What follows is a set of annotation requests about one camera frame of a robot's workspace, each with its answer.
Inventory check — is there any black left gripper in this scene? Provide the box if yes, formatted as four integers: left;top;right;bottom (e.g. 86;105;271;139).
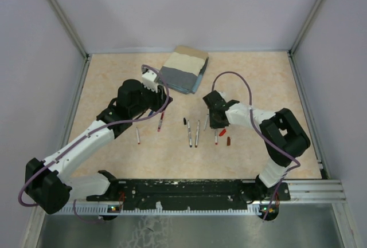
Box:
130;82;173;117

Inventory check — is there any white red-end marker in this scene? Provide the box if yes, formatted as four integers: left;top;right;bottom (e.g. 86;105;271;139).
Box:
214;129;218;145

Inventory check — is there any red marker cap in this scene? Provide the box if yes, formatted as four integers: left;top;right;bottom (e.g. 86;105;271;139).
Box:
219;128;227;136

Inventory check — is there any red clear pen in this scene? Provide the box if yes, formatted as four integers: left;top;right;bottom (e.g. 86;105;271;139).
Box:
157;111;164;132

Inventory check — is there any white blue-end marker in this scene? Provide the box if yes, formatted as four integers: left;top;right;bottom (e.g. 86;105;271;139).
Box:
187;120;193;148

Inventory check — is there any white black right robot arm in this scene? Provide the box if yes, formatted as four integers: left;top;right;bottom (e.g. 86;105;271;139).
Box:
203;90;311;200

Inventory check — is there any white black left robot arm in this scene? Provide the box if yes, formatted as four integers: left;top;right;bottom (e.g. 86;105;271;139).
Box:
19;79;172;214

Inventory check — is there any small white black-end pen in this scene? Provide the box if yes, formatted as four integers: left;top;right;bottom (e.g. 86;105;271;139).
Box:
204;114;209;131

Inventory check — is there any small white red-end pen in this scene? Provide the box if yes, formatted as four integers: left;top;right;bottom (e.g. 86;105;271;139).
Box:
135;127;140;144

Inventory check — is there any white brown-end marker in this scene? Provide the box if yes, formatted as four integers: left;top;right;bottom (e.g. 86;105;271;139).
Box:
194;120;200;148

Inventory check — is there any folded grey beige cloth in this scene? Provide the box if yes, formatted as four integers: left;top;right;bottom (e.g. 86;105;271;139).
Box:
160;45;209;95

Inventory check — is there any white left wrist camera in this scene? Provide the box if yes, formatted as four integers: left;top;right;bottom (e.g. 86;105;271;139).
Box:
142;69;159;93

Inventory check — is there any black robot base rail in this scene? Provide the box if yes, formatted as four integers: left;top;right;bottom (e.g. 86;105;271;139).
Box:
87;179;291;211

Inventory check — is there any aluminium frame post left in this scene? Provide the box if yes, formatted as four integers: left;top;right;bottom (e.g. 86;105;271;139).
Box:
47;0;89;60

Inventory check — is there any aluminium frame post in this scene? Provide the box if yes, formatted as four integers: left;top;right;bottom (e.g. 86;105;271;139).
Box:
288;0;325;57
47;0;89;60

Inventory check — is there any aluminium frame post right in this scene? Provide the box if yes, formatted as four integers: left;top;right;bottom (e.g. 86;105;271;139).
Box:
288;0;325;57

